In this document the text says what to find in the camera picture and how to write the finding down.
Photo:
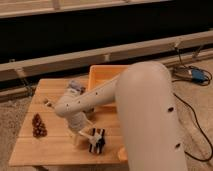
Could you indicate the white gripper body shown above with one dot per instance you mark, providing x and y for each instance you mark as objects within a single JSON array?
[{"x": 77, "y": 122}]

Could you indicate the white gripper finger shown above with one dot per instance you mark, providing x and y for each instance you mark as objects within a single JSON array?
[
  {"x": 76, "y": 140},
  {"x": 89, "y": 119}
]

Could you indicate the white handled brush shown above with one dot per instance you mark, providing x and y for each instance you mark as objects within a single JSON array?
[{"x": 95, "y": 138}]

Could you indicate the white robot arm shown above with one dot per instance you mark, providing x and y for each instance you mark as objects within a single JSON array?
[{"x": 147, "y": 113}]

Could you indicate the black white striped cloth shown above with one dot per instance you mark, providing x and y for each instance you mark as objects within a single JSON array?
[{"x": 98, "y": 149}]

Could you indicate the wooden table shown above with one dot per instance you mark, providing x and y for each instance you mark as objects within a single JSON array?
[{"x": 56, "y": 148}]

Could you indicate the grey crumpled cloth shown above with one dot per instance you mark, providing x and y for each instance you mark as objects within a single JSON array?
[{"x": 75, "y": 89}]

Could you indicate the bunch of dark grapes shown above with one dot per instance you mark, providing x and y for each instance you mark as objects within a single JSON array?
[{"x": 39, "y": 128}]

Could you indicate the yellow plastic bin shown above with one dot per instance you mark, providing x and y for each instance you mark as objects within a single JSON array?
[{"x": 99, "y": 74}]

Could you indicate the orange apple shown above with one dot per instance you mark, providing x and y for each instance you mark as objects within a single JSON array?
[{"x": 122, "y": 155}]

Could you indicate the blue electronic box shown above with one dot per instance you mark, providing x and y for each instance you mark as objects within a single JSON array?
[{"x": 197, "y": 76}]

